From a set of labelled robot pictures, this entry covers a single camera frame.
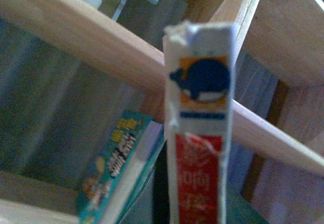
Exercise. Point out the white red whale book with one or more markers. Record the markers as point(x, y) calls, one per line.
point(200, 80)

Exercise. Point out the grey curtain behind shelf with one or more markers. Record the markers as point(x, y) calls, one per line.
point(56, 112)

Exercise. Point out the left wooden shelf cabinet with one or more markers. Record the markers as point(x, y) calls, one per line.
point(286, 35)

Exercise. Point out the teal cartoon book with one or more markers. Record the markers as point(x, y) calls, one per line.
point(121, 169)

